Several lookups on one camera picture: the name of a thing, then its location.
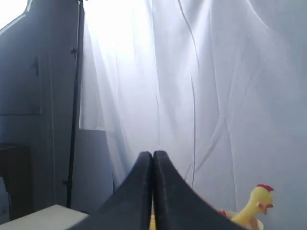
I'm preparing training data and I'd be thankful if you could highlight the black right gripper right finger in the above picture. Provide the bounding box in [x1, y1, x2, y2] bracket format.
[153, 150, 243, 230]

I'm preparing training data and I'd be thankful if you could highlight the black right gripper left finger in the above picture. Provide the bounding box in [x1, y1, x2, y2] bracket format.
[72, 152, 153, 230]

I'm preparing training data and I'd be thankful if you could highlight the yellow rubber chicken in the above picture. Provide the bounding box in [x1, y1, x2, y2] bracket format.
[218, 209, 226, 216]

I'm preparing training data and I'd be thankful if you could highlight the yellow rubber chicken whole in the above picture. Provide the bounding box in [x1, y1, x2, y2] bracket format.
[230, 184, 274, 227]

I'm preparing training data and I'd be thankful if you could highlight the cream bin marked O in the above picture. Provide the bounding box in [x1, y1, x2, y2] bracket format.
[225, 210, 264, 230]

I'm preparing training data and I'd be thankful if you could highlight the dark cabinet at left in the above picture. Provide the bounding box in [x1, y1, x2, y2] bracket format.
[0, 143, 33, 220]

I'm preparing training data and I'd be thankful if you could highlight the blue-grey backdrop curtain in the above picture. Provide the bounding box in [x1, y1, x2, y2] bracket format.
[79, 0, 307, 230]

